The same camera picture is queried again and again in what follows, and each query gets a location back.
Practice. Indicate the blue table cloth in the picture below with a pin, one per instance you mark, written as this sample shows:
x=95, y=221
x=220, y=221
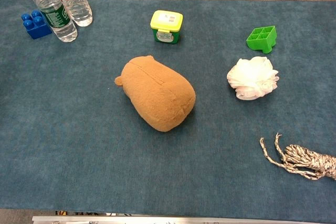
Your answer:
x=78, y=129

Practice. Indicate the white mesh bath sponge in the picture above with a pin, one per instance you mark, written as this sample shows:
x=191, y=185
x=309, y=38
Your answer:
x=252, y=78

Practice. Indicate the water bottle with green label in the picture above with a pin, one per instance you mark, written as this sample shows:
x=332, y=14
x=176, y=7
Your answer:
x=56, y=16

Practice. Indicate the green jar with yellow lid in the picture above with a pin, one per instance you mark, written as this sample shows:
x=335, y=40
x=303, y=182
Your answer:
x=166, y=26

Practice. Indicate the aluminium frame rail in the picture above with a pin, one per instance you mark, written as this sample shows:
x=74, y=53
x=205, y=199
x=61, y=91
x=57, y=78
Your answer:
x=157, y=219

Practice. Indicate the water bottle with red label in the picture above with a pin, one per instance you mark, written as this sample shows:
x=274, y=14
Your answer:
x=78, y=6

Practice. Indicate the green plastic grid block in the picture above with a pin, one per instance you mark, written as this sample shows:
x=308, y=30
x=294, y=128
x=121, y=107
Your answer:
x=262, y=39

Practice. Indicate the blue toy building block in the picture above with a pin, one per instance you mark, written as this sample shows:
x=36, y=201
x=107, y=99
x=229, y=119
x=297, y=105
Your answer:
x=35, y=27

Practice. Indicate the brown plush toy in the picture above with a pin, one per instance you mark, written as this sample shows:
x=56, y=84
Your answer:
x=160, y=95

